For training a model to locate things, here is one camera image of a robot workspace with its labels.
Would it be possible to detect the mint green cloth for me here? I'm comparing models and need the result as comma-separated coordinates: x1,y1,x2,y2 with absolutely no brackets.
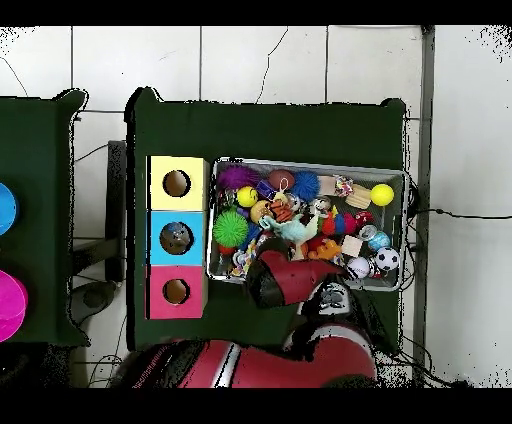
258,213,321,246

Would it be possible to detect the wooden box with three holes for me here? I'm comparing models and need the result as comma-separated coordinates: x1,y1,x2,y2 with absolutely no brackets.
145,155,210,321

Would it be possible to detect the yellow ball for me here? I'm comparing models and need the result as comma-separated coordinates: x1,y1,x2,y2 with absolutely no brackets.
236,185,259,208
369,183,395,207

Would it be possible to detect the green rubber koosh ball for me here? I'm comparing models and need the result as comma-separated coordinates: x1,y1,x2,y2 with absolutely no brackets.
212,209,250,247

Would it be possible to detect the purple spiky ball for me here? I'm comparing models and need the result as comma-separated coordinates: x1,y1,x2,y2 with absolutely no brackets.
217,165,261,191

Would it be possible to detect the brown toy football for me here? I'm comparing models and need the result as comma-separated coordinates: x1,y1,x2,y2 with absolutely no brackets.
267,168,296,190

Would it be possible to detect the blue rubber koosh ball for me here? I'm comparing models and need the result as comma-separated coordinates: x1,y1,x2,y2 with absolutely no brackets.
291,171,321,201

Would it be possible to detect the dark green table cloth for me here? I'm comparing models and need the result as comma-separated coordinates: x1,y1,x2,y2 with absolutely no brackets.
0,88,90,347
125,86,408,355

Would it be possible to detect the white baseball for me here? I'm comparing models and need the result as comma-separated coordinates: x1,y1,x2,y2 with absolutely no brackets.
346,256,371,279

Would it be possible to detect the globe print ball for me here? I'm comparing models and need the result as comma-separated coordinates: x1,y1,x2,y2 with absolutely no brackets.
367,230,391,252

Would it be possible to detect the small soccer ball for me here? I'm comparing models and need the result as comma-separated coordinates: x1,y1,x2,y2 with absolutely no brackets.
374,246,401,272

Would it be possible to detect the black stand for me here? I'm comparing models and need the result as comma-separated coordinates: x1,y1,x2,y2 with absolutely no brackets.
104,139,128,283

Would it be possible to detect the dark grey rounded base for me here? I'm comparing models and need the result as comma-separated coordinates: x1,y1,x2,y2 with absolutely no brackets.
70,279,121,327

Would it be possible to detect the grey metal bar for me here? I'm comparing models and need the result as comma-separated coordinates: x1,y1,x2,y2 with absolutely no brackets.
411,25,437,388

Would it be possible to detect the blue round disc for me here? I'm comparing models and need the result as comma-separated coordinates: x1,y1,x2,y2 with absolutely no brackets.
0,182,19,236

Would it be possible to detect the magenta round disc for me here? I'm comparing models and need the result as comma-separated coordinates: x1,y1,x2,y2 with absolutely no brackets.
0,269,29,343

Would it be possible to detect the wire mesh bin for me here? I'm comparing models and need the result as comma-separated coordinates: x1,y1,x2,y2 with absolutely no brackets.
206,156,409,292

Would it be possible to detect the black cable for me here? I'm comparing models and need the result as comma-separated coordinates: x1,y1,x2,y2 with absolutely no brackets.
407,206,512,220

